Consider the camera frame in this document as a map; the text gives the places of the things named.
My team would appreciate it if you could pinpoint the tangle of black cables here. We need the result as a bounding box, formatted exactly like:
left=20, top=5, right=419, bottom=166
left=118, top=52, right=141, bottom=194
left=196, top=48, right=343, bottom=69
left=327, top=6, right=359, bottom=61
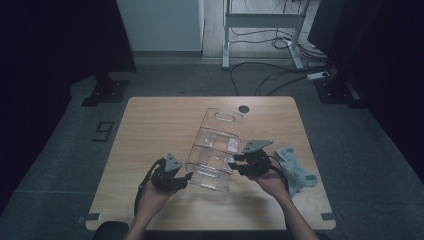
left=229, top=26, right=329, bottom=64

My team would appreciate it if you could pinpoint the light blue ribbed cloth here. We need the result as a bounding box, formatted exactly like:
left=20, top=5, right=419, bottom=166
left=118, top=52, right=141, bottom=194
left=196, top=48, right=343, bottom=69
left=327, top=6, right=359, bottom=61
left=274, top=145, right=319, bottom=198

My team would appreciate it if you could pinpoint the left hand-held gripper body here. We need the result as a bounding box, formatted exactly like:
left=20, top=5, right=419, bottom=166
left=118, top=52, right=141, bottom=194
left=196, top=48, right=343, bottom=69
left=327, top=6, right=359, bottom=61
left=151, top=152, right=186, bottom=193

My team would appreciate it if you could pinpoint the clear plastic divided organizer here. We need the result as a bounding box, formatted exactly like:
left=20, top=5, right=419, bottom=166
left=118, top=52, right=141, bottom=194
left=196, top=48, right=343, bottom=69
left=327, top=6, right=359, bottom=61
left=184, top=107, right=245, bottom=194

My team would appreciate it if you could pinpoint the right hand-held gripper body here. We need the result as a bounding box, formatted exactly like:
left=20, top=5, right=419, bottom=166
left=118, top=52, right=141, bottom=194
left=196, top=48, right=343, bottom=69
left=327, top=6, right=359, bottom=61
left=241, top=139, right=274, bottom=176

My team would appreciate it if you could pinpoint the hand-held gripper black cable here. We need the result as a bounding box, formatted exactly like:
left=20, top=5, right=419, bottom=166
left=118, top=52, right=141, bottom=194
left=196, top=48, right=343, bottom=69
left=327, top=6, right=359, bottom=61
left=133, top=158, right=166, bottom=216
left=266, top=155, right=291, bottom=194

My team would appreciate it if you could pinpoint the person's left hand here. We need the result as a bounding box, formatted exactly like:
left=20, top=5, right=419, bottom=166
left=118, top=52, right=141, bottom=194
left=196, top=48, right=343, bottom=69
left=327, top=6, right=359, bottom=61
left=138, top=183, right=179, bottom=219

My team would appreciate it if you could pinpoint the black stand base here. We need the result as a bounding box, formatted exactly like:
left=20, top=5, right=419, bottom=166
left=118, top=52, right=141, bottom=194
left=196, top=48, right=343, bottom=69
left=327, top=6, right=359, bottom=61
left=80, top=71, right=130, bottom=108
left=313, top=74, right=368, bottom=109

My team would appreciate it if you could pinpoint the right hand-held gripper black cable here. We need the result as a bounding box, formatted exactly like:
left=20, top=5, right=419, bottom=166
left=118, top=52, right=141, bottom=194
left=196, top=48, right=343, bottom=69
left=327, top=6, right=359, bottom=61
left=266, top=155, right=291, bottom=194

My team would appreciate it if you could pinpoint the person's dark clothing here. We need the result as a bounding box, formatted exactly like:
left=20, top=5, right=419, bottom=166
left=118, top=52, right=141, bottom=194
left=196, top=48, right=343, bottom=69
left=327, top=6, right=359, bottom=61
left=92, top=220, right=129, bottom=240

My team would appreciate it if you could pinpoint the left hand-held gripper black cable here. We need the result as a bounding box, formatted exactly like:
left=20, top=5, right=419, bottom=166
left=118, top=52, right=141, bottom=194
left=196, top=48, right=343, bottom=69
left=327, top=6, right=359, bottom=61
left=133, top=158, right=166, bottom=216

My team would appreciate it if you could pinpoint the long black floor cable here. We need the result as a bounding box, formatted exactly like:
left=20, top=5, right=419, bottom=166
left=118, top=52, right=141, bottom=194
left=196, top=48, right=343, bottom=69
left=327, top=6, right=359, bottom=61
left=229, top=61, right=333, bottom=97

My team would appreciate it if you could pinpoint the white power strip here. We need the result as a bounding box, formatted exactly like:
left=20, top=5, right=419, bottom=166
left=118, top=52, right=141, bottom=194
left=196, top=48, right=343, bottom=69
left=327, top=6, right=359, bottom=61
left=306, top=70, right=332, bottom=82

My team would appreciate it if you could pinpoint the person's right hand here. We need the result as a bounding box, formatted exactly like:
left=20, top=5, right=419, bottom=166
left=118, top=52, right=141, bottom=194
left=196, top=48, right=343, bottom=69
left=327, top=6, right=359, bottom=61
left=248, top=168, right=289, bottom=201

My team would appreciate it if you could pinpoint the dark curtain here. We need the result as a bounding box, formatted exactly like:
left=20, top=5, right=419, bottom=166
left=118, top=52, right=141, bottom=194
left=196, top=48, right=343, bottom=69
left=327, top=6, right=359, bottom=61
left=308, top=0, right=424, bottom=183
left=0, top=0, right=137, bottom=214

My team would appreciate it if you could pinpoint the white metal desk frame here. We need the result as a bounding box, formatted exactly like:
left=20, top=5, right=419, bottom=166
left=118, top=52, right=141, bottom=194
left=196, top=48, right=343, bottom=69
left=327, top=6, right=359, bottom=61
left=221, top=0, right=311, bottom=70

